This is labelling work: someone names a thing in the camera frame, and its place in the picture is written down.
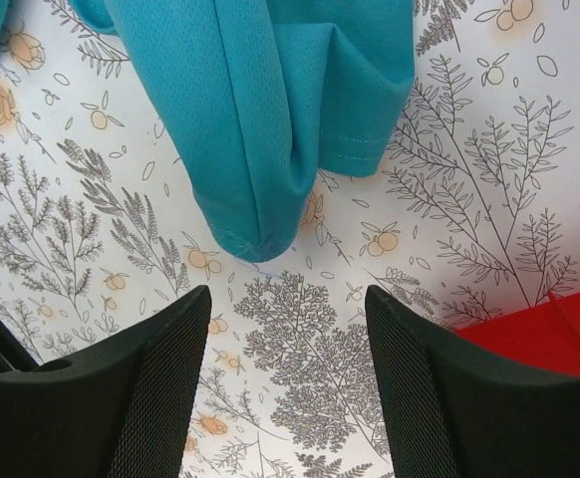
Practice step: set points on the floral patterned table mat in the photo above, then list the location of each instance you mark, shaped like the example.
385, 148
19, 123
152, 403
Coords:
473, 214

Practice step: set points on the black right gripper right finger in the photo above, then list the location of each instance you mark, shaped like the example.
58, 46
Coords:
454, 409

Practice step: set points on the teal t shirt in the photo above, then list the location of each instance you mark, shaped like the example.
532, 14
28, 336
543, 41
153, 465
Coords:
258, 96

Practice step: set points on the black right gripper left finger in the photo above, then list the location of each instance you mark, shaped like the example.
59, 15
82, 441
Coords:
118, 408

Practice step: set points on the red plastic bin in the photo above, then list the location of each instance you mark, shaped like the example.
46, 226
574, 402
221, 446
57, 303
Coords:
546, 336

